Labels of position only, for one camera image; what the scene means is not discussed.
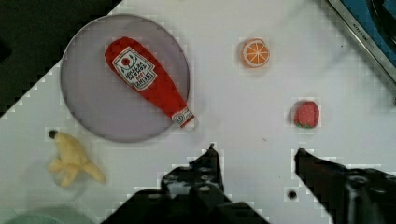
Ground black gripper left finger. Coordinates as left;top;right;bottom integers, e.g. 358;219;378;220
100;145;270;224

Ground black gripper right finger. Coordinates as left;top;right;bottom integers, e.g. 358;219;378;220
294;148;396;224

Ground red plush ketchup bottle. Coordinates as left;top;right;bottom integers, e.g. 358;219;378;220
105;37;196;129

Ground grey round plate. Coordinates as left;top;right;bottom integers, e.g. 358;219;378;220
60;14;191;143

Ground plush red strawberry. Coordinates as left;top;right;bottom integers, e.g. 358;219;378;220
293;102;320;129

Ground plush peeled banana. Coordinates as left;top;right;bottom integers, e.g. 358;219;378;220
48;130;106;188

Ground green perforated colander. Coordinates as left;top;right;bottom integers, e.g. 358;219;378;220
1;206;95;224

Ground plush orange slice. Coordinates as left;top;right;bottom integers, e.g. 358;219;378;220
241;38;270;68

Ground black toaster oven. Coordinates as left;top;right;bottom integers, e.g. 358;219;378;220
324;0;396;81

